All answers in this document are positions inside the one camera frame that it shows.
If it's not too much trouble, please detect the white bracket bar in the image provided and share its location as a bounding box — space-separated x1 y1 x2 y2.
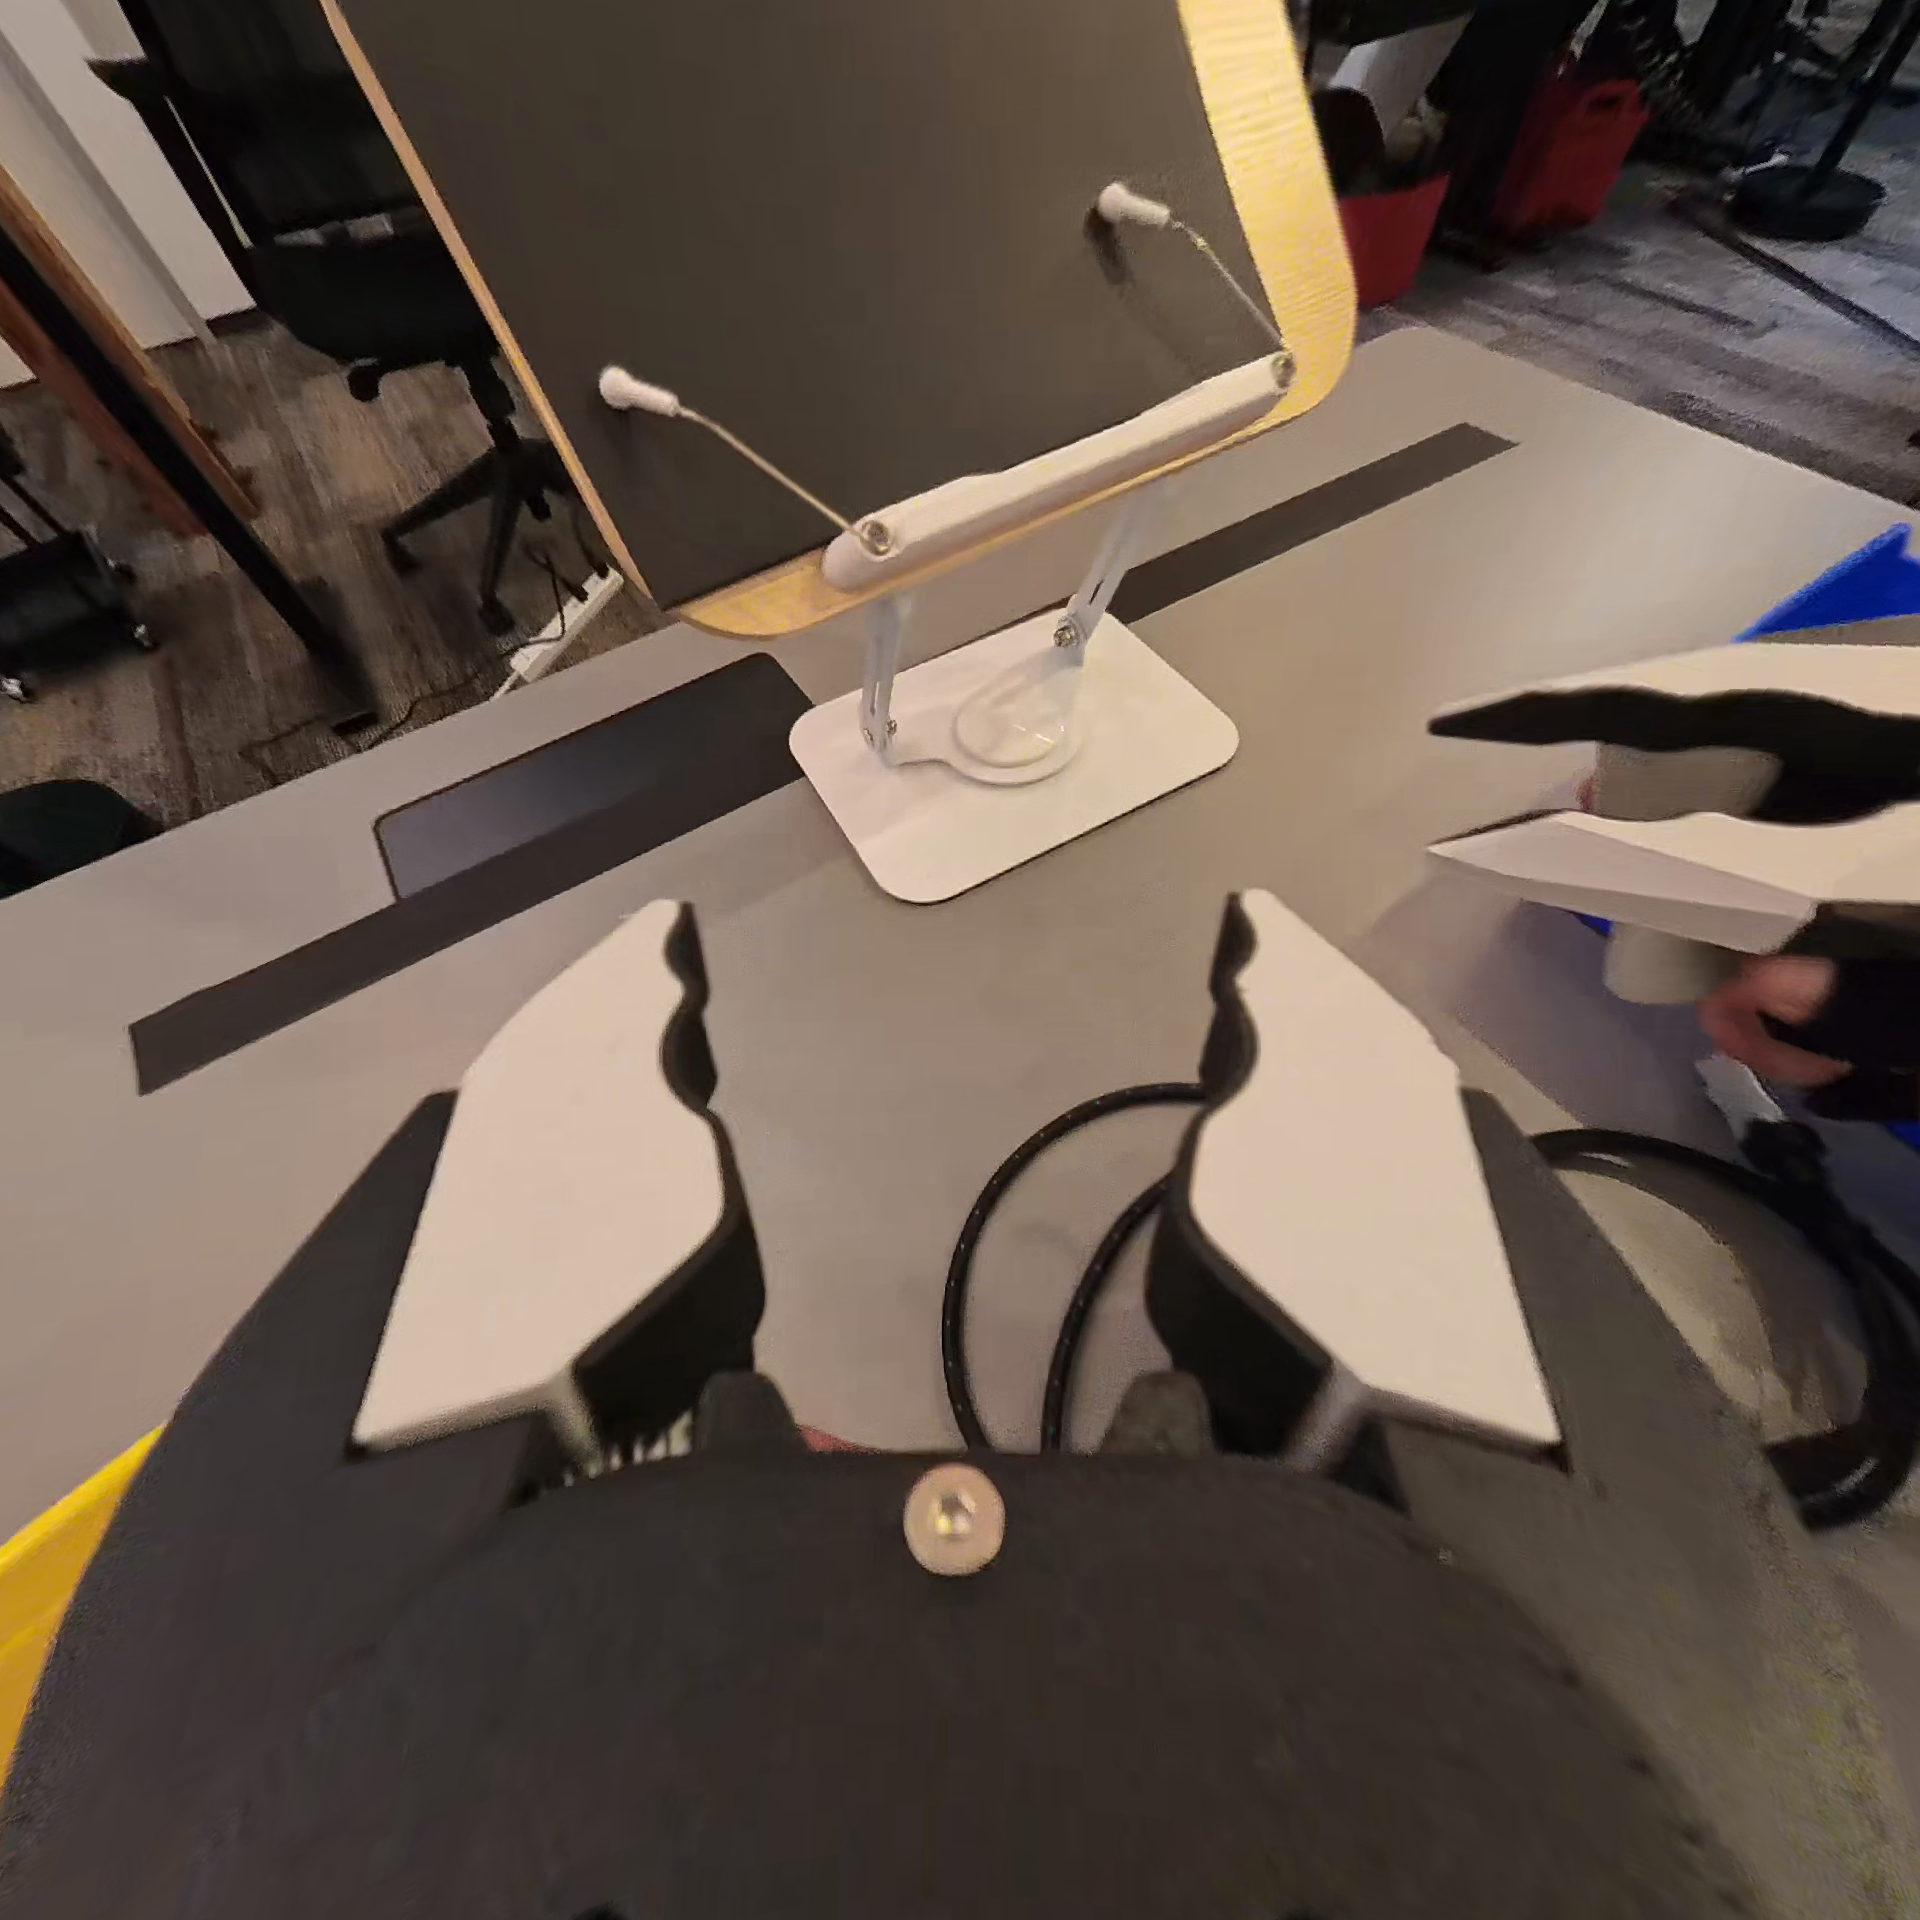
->
823 356 1296 599

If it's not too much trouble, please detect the person's right hand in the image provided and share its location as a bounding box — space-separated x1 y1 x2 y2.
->
1701 953 1853 1084

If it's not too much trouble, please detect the green plug braided HDMI cable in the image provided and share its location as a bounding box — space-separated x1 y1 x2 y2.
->
939 1084 1208 1453

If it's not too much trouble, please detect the white pin on wire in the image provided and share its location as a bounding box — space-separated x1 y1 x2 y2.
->
1095 182 1296 379
597 362 890 555

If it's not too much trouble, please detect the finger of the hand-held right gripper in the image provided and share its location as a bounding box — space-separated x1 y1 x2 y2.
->
1423 809 1920 1005
1423 637 1920 824

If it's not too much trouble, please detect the black wire cart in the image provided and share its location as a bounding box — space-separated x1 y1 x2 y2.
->
0 427 159 708

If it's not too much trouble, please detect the grey divider panel tan edge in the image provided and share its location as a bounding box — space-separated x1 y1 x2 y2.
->
321 0 1357 643

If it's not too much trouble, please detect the yellow storage bin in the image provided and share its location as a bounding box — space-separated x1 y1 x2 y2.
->
0 1421 166 1733

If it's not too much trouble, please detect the red bag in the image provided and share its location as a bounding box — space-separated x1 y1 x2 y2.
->
1491 70 1652 244
1332 166 1457 315

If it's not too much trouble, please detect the black office chair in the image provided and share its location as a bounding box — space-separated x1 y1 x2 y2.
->
90 0 599 633

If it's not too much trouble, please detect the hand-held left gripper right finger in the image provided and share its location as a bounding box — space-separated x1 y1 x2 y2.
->
1143 885 1568 1473

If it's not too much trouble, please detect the white power strip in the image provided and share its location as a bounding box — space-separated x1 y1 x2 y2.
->
494 568 627 699

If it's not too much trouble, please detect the black switch pigtail cable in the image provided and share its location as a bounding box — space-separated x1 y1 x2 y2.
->
1530 1127 1920 1534

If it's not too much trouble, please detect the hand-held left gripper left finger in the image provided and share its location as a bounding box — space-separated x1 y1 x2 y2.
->
348 902 769 1471

